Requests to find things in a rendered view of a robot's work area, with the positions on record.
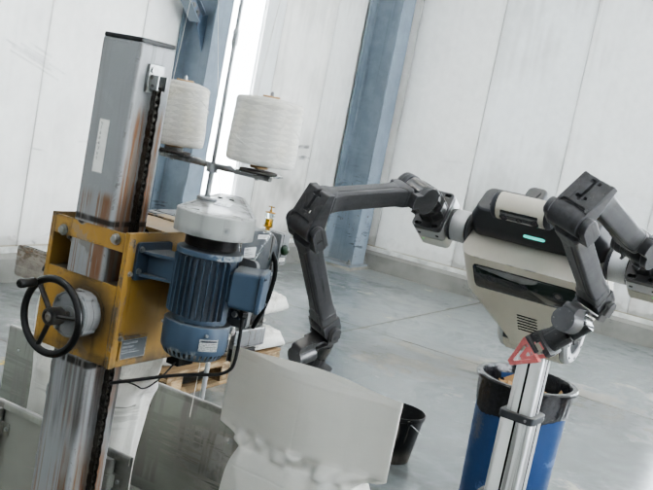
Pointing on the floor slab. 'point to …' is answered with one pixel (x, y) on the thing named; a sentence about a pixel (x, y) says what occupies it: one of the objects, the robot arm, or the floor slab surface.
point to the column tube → (126, 181)
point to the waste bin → (488, 373)
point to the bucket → (407, 434)
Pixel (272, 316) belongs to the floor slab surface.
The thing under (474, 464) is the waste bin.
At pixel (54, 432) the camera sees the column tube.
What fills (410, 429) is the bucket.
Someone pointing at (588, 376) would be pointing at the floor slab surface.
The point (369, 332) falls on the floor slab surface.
